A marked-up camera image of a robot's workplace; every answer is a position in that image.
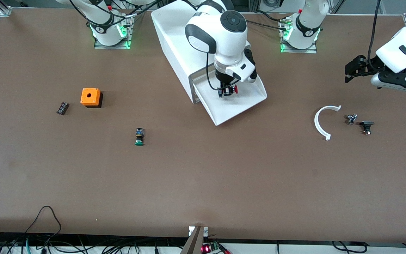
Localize red mushroom push button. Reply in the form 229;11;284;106
219;85;239;98

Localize green mushroom push button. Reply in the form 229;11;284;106
134;128;146;146

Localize white curved plastic arc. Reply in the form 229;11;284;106
314;105;342;141

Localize orange box with hole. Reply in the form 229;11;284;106
80;88;103;108

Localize circuit board with red light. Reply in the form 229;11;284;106
201;242;231;254

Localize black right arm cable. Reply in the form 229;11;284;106
68;0;230;91

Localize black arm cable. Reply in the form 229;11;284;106
367;0;383;69
68;0;230;91

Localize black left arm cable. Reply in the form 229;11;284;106
367;0;383;69

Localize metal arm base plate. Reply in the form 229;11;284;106
280;19;318;54
94;14;134;50

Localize black cable on table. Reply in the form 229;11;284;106
247;19;290;29

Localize white mounting bracket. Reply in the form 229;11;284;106
188;226;209;237

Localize grey angled post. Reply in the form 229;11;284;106
180;226;205;254

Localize black cable under table edge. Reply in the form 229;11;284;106
332;241;369;254

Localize black looped cable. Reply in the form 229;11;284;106
25;206;62;247

